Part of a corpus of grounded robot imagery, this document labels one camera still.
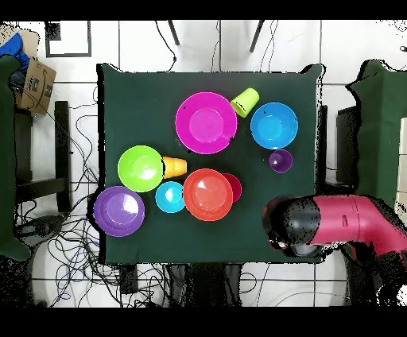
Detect black cabinet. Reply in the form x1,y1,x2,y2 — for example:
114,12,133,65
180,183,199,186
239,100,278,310
335,106,360,185

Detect cardboard box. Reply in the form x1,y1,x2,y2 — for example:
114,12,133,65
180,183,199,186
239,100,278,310
14,58,57,115

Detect large orange-red bowl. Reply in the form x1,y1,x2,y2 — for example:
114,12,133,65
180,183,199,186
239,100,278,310
182,168,235,223

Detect green cup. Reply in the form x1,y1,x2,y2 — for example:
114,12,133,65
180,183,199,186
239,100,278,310
230,87,261,119

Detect large purple bowl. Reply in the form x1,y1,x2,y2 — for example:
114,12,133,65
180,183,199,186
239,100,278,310
92,186,146,238

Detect large green bowl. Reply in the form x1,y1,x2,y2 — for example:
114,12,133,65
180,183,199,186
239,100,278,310
117,145,165,193

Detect black tripod leg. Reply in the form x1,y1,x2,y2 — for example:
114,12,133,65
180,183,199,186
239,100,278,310
249,20,265,53
167,20,180,46

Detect grey pedestal foot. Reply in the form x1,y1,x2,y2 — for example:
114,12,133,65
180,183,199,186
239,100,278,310
18,215,64,238

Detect black floor cable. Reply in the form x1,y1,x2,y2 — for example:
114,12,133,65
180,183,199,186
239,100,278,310
154,20,177,72

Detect purple cup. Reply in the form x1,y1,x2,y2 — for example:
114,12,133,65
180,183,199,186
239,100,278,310
268,149,294,173

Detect black power strip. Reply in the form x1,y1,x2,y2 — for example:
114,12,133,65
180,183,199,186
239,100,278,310
118,265,139,295

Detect orange cup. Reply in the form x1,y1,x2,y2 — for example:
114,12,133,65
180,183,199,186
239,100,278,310
162,156,188,180

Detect blue cloth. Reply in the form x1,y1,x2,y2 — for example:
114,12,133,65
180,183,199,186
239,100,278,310
0,32,30,71

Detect dark green tablecloth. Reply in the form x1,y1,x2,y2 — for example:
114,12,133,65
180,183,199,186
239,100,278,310
96,62,327,265

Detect black frame stand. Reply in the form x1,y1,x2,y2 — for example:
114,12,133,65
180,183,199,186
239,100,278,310
14,100,72,213

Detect neighbouring green covered table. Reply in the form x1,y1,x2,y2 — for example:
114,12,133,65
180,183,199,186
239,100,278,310
344,59,407,211
0,55,31,261

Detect small blue bowl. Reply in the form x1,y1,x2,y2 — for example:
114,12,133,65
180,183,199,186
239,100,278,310
154,180,186,214

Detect white box stack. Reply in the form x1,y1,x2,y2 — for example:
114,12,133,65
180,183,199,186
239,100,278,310
395,117,407,217

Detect small red-pink bowl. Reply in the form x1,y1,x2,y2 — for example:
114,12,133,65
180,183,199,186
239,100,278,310
221,172,243,204

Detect large blue bowl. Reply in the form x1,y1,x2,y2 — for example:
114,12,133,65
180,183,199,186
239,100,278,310
250,102,299,150

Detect large pink bowl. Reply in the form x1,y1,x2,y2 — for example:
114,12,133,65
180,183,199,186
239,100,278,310
174,91,238,156

